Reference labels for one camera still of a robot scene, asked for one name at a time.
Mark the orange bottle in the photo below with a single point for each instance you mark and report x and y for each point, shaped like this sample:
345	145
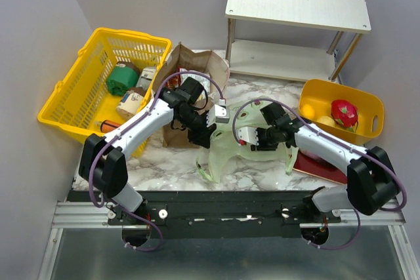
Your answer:
106	126

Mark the white two-tier shelf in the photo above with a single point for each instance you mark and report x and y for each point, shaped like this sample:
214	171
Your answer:
295	40

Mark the green plastic grocery bag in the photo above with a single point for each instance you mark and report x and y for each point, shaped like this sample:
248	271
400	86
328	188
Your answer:
212	163

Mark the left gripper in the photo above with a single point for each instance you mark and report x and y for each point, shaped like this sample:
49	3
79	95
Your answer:
202	137

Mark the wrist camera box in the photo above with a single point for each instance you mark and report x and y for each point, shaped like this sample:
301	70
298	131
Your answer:
248	135
217	114

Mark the white chips packet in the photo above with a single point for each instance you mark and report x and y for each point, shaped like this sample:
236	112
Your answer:
203	81

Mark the red lacquer tray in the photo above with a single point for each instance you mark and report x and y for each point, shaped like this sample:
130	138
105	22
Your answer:
319	169

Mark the yellow plastic shopping basket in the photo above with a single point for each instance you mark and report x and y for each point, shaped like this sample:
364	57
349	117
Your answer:
82	99

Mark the red snack packet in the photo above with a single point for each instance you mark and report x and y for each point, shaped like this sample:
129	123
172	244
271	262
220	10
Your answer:
173	81

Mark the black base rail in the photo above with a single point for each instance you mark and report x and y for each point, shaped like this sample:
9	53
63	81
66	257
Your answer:
225	214

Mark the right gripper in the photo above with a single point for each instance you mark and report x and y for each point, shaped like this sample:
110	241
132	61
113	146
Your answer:
261	146

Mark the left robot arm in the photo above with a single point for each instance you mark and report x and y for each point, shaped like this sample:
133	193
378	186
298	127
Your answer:
103	159

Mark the yellow plastic tub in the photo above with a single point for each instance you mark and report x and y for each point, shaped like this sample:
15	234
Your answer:
371	113

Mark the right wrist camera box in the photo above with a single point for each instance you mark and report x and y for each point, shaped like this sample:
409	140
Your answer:
248	135

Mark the white small carton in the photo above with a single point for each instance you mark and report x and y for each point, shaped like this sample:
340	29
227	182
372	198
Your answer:
146	77

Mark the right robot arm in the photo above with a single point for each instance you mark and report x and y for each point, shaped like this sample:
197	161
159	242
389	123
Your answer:
370	182

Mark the brown paper bag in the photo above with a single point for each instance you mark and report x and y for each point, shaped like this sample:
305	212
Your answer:
207	62

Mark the yellow potato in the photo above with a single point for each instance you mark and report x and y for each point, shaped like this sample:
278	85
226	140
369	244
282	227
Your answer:
326	120

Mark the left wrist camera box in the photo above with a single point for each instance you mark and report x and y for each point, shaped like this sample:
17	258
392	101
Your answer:
217	114

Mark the red dragon fruit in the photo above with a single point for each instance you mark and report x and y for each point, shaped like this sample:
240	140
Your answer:
345	114

